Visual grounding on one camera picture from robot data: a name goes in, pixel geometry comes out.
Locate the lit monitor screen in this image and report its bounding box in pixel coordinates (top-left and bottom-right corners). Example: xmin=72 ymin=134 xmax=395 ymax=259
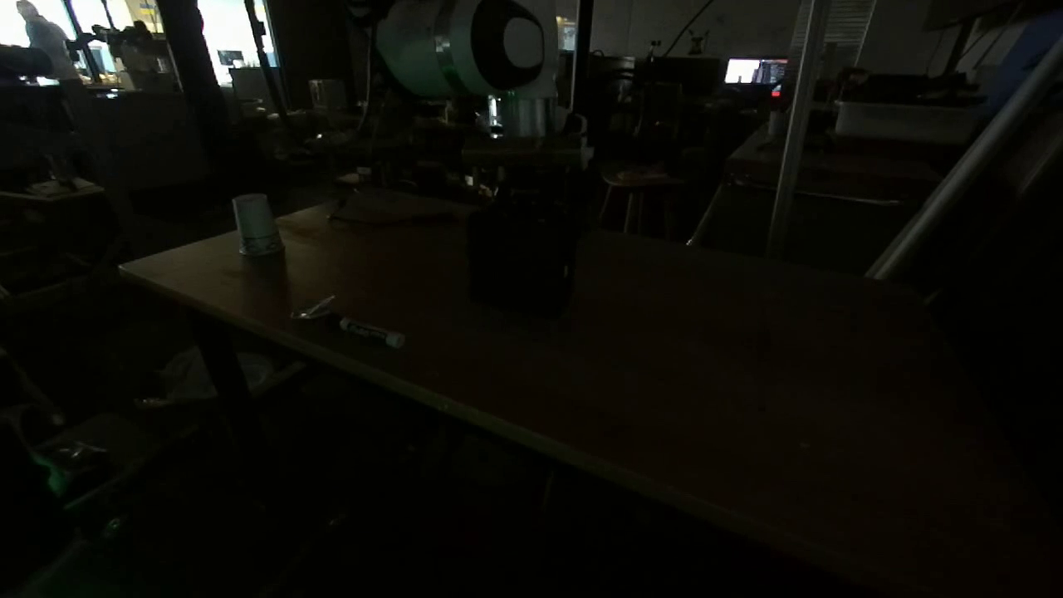
xmin=720 ymin=56 xmax=794 ymax=91

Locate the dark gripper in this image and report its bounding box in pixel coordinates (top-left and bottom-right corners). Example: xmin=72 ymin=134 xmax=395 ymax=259
xmin=481 ymin=91 xmax=588 ymax=152

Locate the person in dark clothes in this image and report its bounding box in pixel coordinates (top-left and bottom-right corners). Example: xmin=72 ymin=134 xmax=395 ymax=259
xmin=9 ymin=0 xmax=84 ymax=88

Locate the round wooden stool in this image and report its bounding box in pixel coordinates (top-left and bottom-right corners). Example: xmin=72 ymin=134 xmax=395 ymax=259
xmin=599 ymin=165 xmax=689 ymax=240

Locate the black open box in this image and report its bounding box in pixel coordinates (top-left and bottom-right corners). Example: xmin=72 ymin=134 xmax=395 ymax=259
xmin=466 ymin=163 xmax=585 ymax=318

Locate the slanted metal rail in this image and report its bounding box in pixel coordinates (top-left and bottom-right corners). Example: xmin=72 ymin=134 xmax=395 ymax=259
xmin=865 ymin=40 xmax=1063 ymax=285

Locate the white marker pen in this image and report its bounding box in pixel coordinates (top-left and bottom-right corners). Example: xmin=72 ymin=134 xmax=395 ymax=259
xmin=336 ymin=317 xmax=409 ymax=352

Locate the white storage box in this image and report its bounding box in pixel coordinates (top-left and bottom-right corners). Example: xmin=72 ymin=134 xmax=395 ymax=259
xmin=831 ymin=95 xmax=982 ymax=145

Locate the white upright pole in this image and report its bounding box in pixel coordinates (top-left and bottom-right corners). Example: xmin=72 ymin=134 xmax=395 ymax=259
xmin=765 ymin=0 xmax=833 ymax=259

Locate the white cup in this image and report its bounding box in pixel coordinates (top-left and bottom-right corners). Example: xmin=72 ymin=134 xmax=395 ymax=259
xmin=231 ymin=194 xmax=286 ymax=264

